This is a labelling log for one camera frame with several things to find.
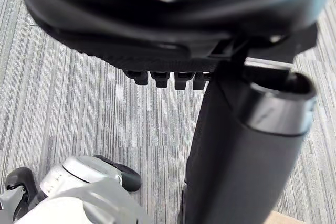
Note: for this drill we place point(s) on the dark robot right foot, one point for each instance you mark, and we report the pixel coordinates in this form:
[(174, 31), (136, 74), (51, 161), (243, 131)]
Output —
[(21, 179)]

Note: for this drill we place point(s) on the dark robot foot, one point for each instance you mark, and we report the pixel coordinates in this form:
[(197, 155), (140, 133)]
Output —
[(21, 179), (123, 172)]

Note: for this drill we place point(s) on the dark robot left foot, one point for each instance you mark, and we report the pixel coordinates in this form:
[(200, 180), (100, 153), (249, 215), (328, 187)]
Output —
[(123, 172)]

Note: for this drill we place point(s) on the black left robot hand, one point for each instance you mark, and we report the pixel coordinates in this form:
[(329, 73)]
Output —
[(162, 24)]

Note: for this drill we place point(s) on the silver robot right leg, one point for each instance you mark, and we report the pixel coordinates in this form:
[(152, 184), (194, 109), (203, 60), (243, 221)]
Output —
[(11, 204)]

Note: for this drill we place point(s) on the light wooden furniture corner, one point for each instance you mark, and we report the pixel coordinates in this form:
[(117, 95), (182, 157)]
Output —
[(284, 218)]

